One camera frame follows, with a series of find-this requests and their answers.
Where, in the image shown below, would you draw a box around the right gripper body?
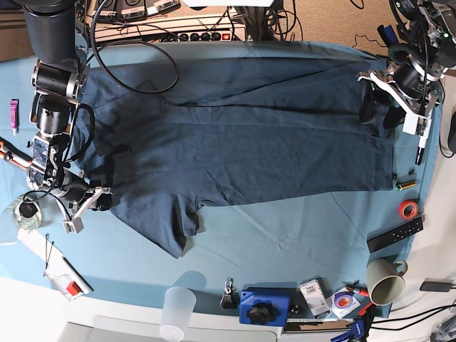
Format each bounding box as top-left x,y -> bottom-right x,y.
48,170 -> 112,220

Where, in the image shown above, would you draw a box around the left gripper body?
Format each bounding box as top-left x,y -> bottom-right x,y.
358,60 -> 440,116

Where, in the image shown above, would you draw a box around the dark blue T-shirt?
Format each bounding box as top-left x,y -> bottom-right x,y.
78,58 -> 393,257

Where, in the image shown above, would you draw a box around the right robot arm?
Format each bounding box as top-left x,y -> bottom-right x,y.
18,1 -> 112,221

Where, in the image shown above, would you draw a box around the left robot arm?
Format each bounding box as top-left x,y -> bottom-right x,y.
358,1 -> 455,135

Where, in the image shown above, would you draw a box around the white black marker pen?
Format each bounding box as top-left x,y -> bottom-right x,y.
415,137 -> 427,165

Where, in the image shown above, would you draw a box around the glass jar with black lid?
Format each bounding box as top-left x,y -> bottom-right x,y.
5,196 -> 42,230

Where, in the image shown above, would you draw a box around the blue black clamp top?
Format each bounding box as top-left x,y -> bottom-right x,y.
377,25 -> 399,48

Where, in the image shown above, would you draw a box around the AA battery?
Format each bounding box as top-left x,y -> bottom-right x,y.
395,180 -> 417,192

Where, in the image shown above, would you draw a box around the white paper strip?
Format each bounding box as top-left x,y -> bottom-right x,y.
21,230 -> 93,291

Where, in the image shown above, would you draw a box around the orange utility knife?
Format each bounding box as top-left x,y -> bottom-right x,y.
0,138 -> 31,170

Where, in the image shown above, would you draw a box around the red tape roll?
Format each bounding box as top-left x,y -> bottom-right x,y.
398,199 -> 419,221

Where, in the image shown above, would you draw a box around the pink glue tube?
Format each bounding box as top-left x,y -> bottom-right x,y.
10,99 -> 19,136

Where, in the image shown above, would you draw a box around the black remote control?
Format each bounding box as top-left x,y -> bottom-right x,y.
366,217 -> 423,253

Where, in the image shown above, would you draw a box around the translucent plastic cup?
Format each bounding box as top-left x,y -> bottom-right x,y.
159,286 -> 197,341

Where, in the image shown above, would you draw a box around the light blue table cloth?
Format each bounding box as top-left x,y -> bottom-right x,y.
1,43 -> 440,314

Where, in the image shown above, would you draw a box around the grey-green ceramic mug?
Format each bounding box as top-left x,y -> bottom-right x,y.
366,259 -> 408,306

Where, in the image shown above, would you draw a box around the black power adapter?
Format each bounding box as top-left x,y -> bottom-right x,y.
420,281 -> 454,293

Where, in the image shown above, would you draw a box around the white labelled packet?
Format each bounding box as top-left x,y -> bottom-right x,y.
299,279 -> 331,318

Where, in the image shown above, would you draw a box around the white power strip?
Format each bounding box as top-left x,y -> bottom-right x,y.
95,13 -> 253,43

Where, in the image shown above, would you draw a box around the blue box with black knob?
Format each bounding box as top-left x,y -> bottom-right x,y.
239,288 -> 291,327

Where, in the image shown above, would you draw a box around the blue clamp bottom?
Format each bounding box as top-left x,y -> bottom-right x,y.
331,306 -> 377,342

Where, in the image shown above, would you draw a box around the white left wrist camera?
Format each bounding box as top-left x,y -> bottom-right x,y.
402,113 -> 432,138

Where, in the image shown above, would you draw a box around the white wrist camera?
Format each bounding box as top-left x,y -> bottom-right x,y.
402,113 -> 432,138
63,217 -> 84,234

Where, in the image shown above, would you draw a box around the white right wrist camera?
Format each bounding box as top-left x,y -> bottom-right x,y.
63,217 -> 84,234

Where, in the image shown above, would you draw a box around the red handled pliers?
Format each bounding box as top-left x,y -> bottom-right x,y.
344,283 -> 370,298

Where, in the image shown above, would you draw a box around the black looped cable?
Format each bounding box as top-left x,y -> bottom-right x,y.
90,0 -> 180,95

